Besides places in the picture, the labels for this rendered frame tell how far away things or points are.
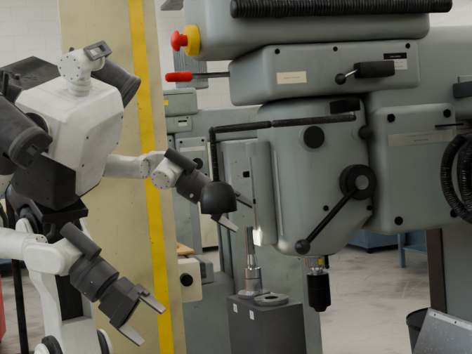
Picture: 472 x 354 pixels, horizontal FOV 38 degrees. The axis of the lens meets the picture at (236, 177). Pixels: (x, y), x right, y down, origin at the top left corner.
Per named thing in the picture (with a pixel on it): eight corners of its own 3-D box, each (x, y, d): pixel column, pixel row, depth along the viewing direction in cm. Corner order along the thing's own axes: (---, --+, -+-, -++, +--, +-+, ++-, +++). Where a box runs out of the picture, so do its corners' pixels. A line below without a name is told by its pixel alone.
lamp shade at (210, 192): (193, 213, 136) (190, 182, 135) (220, 208, 141) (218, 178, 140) (217, 214, 130) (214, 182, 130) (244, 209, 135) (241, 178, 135)
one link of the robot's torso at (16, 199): (1, 208, 203) (6, 157, 195) (43, 204, 211) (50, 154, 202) (35, 266, 185) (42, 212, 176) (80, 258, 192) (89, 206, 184)
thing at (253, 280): (266, 290, 189) (264, 269, 189) (254, 293, 186) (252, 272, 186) (253, 289, 193) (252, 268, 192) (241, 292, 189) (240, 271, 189)
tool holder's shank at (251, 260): (260, 266, 189) (256, 225, 188) (252, 268, 187) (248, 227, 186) (251, 265, 191) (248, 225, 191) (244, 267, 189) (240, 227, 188)
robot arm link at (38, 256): (64, 277, 150) (15, 269, 156) (88, 263, 158) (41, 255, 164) (61, 249, 149) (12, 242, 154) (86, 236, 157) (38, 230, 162)
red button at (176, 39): (174, 49, 133) (173, 29, 132) (170, 53, 136) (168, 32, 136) (191, 49, 134) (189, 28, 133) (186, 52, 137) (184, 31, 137)
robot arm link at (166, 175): (178, 206, 197) (145, 185, 198) (192, 187, 206) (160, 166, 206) (194, 179, 191) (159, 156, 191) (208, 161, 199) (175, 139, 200)
